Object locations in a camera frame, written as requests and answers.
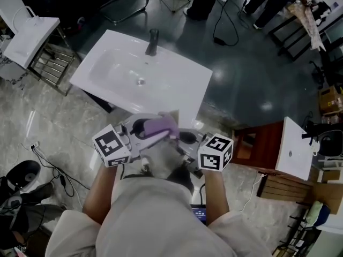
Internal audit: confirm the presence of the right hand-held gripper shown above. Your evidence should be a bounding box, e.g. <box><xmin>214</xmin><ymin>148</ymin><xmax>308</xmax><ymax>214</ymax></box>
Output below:
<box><xmin>175</xmin><ymin>128</ymin><xmax>234</xmax><ymax>179</ymax></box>

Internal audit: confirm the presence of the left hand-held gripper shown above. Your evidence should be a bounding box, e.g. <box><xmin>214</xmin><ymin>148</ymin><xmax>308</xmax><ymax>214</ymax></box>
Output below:
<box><xmin>92</xmin><ymin>112</ymin><xmax>173</xmax><ymax>168</ymax></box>

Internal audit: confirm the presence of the purple cloth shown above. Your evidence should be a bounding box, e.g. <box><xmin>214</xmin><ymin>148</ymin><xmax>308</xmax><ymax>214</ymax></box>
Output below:
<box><xmin>143</xmin><ymin>112</ymin><xmax>180</xmax><ymax>140</ymax></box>

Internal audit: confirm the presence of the person's left forearm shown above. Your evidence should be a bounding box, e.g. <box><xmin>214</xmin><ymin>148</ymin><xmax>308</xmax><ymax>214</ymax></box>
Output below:
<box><xmin>81</xmin><ymin>164</ymin><xmax>118</xmax><ymax>226</ymax></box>

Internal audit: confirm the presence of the person's right forearm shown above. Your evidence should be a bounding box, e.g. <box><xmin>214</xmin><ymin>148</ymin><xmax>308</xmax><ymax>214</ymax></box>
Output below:
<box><xmin>200</xmin><ymin>169</ymin><xmax>230</xmax><ymax>226</ymax></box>

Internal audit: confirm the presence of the blue cloth bundle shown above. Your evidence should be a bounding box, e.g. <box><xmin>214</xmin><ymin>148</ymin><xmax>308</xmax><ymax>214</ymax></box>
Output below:
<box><xmin>313</xmin><ymin>205</ymin><xmax>332</xmax><ymax>227</ymax></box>

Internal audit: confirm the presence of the black sink stand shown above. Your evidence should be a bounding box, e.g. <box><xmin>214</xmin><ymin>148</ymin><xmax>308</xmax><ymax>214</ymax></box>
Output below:
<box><xmin>80</xmin><ymin>88</ymin><xmax>113</xmax><ymax>114</ymax></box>

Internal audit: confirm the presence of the black timer screen device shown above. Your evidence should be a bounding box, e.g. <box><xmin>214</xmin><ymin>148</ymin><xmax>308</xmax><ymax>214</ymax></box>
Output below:
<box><xmin>190</xmin><ymin>203</ymin><xmax>207</xmax><ymax>226</ymax></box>

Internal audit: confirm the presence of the reddish wooden cabinet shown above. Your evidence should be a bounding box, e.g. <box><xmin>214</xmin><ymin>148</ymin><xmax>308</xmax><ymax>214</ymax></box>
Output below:
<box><xmin>232</xmin><ymin>122</ymin><xmax>314</xmax><ymax>205</ymax></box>

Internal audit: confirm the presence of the large white sink basin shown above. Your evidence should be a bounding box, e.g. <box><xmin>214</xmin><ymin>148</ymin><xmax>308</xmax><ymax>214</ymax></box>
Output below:
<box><xmin>69</xmin><ymin>29</ymin><xmax>214</xmax><ymax>119</ymax></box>

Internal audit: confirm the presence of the person's white garment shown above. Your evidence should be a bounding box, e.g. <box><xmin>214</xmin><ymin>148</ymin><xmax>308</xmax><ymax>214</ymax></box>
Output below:
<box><xmin>45</xmin><ymin>175</ymin><xmax>271</xmax><ymax>257</ymax></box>

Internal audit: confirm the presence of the tall black faucet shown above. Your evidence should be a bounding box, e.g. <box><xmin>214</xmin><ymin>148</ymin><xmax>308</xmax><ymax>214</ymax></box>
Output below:
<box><xmin>144</xmin><ymin>28</ymin><xmax>160</xmax><ymax>56</ymax></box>

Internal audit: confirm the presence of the small square white sink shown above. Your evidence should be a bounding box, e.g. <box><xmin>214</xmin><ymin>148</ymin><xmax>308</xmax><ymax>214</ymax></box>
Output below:
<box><xmin>274</xmin><ymin>116</ymin><xmax>314</xmax><ymax>182</ymax></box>

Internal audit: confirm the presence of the metal rack stand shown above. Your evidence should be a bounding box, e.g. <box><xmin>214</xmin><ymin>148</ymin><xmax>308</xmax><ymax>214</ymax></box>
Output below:
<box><xmin>26</xmin><ymin>27</ymin><xmax>76</xmax><ymax>96</ymax></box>

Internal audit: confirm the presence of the short black faucet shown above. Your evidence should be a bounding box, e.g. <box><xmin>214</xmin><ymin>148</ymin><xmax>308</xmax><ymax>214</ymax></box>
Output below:
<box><xmin>301</xmin><ymin>131</ymin><xmax>319</xmax><ymax>144</ymax></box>

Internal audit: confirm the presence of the chrome chair base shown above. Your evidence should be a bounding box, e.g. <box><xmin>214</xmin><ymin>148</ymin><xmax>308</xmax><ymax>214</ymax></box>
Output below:
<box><xmin>101</xmin><ymin>0</ymin><xmax>151</xmax><ymax>24</ymax></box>

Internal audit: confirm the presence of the light green towel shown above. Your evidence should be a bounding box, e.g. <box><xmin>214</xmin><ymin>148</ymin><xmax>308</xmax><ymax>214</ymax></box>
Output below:
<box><xmin>307</xmin><ymin>201</ymin><xmax>322</xmax><ymax>223</ymax></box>

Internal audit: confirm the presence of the brown cardboard sheet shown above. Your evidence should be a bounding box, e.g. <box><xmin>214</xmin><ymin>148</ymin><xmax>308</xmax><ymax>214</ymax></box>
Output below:
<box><xmin>310</xmin><ymin>170</ymin><xmax>343</xmax><ymax>215</ymax></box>

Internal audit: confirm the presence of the cardboard box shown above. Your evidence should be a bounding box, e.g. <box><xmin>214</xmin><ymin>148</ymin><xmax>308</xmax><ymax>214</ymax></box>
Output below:
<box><xmin>318</xmin><ymin>86</ymin><xmax>343</xmax><ymax>115</ymax></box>

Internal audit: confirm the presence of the narrow white sink basin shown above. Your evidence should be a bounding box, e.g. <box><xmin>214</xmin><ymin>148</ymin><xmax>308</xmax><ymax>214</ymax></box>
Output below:
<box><xmin>3</xmin><ymin>16</ymin><xmax>61</xmax><ymax>69</ymax></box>

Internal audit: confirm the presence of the marble pattern counter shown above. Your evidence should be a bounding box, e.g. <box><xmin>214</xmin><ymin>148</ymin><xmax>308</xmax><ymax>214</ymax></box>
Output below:
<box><xmin>0</xmin><ymin>49</ymin><xmax>30</xmax><ymax>86</ymax></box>

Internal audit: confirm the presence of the white curved faucet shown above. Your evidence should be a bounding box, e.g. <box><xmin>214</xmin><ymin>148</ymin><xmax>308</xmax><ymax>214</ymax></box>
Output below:
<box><xmin>12</xmin><ymin>5</ymin><xmax>41</xmax><ymax>28</ymax></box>

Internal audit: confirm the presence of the patterned table top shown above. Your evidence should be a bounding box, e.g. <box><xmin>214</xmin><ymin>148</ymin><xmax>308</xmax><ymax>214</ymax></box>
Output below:
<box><xmin>288</xmin><ymin>0</ymin><xmax>326</xmax><ymax>52</ymax></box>

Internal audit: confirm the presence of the white floor cable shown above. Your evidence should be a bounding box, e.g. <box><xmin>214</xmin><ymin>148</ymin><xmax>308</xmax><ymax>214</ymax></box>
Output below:
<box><xmin>238</xmin><ymin>171</ymin><xmax>262</xmax><ymax>213</ymax></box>
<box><xmin>16</xmin><ymin>142</ymin><xmax>35</xmax><ymax>166</ymax></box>

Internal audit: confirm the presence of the black floor cable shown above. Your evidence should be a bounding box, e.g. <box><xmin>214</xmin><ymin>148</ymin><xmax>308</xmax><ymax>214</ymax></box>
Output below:
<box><xmin>32</xmin><ymin>146</ymin><xmax>91</xmax><ymax>198</ymax></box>

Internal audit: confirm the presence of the black power cable with adapter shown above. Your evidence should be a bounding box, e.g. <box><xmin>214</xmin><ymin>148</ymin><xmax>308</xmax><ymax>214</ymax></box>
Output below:
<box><xmin>213</xmin><ymin>0</ymin><xmax>239</xmax><ymax>47</ymax></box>

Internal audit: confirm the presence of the black table frame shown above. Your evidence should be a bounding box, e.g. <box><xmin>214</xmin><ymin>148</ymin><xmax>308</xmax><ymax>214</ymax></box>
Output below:
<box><xmin>269</xmin><ymin>9</ymin><xmax>322</xmax><ymax>62</ymax></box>

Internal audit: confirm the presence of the black wire rack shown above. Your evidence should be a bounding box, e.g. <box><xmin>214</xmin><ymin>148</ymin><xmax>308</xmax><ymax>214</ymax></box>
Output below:
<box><xmin>273</xmin><ymin>207</ymin><xmax>322</xmax><ymax>257</ymax></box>

